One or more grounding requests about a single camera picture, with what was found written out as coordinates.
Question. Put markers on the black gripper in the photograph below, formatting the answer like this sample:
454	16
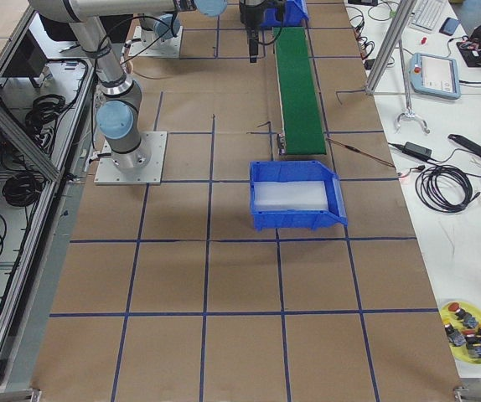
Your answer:
249	16

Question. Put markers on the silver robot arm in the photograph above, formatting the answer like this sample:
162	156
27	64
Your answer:
117	118
157	29

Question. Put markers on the yellow plate of buttons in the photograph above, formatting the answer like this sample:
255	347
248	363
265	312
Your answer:
461	321

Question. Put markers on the left blue plastic bin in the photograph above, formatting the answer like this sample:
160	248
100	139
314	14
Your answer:
292	13

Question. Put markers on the blue plastic bin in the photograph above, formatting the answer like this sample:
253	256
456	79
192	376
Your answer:
288	171
292	13

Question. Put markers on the green conveyor belt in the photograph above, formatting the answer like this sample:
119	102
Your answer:
302	130

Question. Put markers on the right blue plastic bin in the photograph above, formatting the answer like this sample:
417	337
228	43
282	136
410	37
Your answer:
288	171

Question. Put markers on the white foam pad right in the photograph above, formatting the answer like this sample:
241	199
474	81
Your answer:
295	195

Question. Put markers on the white keyboard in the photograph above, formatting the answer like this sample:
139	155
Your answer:
426	15

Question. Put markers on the silver reacher grabber tool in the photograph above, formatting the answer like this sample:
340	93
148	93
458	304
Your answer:
408	114

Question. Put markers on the blue teach pendant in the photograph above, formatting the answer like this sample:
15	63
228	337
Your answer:
434	75

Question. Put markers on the black power adapter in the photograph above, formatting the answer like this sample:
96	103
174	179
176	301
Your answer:
413	150

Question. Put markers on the black flat tool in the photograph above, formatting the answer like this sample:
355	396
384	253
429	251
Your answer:
466	143

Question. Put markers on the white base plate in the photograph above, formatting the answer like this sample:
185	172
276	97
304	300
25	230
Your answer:
165	49
144	165

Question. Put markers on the aluminium frame post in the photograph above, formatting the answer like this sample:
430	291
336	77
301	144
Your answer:
392	36

